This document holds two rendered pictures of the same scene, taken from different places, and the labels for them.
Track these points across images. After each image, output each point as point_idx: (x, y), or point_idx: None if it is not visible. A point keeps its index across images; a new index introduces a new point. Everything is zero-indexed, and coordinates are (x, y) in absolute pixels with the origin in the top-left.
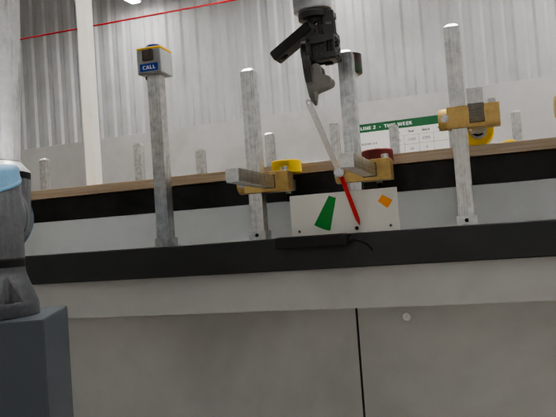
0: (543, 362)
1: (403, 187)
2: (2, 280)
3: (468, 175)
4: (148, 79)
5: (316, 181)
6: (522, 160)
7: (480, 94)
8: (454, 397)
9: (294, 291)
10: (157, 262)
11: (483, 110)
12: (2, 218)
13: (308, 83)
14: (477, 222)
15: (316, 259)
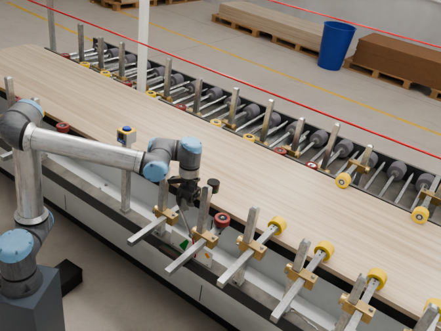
0: None
1: (236, 228)
2: (22, 285)
3: (241, 268)
4: (122, 144)
5: None
6: (289, 251)
7: (221, 286)
8: (234, 307)
9: (170, 258)
10: (119, 219)
11: (235, 274)
12: (21, 267)
13: (178, 205)
14: (262, 261)
15: None
